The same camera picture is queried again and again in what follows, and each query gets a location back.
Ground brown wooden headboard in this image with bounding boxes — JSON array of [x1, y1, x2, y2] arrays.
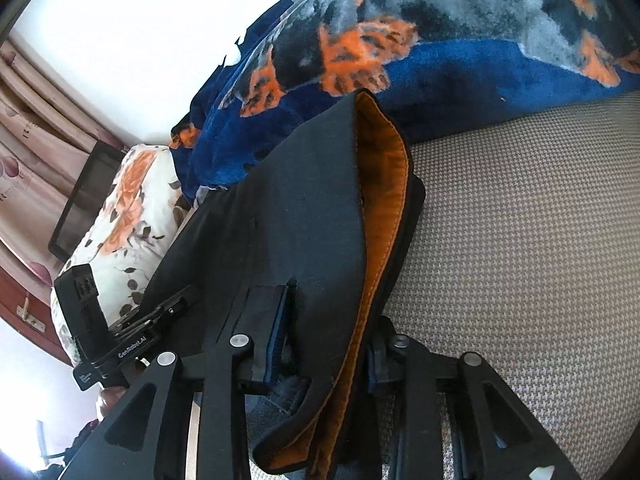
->
[[0, 264, 77, 367]]

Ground black pants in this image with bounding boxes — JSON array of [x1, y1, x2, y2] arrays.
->
[[134, 87, 427, 477]]

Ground blue printed fleece blanket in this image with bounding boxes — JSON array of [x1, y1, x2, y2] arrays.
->
[[169, 0, 640, 202]]

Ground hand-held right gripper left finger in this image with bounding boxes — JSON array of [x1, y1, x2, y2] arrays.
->
[[62, 279, 297, 480]]

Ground beige bed mattress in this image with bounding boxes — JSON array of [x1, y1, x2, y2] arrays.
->
[[250, 91, 640, 480]]

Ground pink patterned curtain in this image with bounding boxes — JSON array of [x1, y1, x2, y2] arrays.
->
[[0, 40, 127, 302]]

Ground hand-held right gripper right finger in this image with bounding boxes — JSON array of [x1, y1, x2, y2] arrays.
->
[[366, 316, 587, 480]]

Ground black framed panel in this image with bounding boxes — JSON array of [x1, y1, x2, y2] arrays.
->
[[48, 140, 129, 262]]

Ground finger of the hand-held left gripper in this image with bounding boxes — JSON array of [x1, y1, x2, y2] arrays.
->
[[117, 284, 198, 336]]

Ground white wall socket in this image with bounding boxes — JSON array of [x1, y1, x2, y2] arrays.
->
[[15, 300, 47, 332]]

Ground white floral pillow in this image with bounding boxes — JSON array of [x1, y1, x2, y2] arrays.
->
[[50, 144, 195, 367]]

